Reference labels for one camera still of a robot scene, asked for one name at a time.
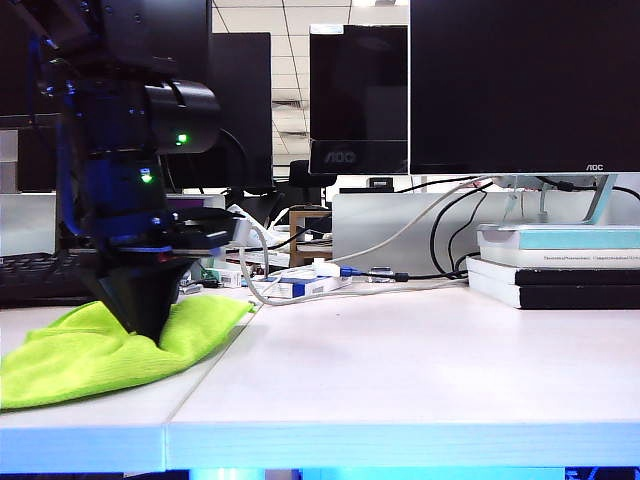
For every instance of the teal cover book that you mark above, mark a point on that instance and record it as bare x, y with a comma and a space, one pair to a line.
560, 237

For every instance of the large white-framed AOC monitor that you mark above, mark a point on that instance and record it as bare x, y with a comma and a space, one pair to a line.
525, 75

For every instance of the small green and white box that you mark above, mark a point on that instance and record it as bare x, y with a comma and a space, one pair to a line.
222, 276

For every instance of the small black AOC monitor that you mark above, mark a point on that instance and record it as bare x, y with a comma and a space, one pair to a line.
357, 85

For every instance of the lime green microfiber rag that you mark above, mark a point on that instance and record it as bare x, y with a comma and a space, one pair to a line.
90, 360

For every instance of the blue video connector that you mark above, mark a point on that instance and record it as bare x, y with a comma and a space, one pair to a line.
350, 272

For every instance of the small black desk socket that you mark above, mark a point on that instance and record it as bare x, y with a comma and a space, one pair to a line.
381, 183

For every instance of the white crumpled paper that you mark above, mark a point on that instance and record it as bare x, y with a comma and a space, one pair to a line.
260, 230

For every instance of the narrow silver desk partition panel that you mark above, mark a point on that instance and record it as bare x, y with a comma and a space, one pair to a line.
25, 225

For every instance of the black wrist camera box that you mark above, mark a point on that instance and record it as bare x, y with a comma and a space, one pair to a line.
210, 227

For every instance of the blue and white carton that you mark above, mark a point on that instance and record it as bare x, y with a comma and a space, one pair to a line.
300, 289

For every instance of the white video adapter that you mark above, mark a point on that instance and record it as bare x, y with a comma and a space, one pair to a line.
325, 269

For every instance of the black office chair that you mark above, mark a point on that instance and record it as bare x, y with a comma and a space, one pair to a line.
306, 175

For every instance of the white book with printed spine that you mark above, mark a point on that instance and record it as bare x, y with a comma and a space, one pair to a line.
550, 258

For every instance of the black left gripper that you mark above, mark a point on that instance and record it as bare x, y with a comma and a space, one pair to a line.
135, 245

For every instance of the plain black monitor back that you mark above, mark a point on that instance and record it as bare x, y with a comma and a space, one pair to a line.
245, 100

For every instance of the small wooden shelf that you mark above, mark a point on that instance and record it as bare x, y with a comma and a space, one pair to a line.
296, 240

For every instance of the black computer keyboard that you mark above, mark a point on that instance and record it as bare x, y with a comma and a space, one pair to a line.
35, 280

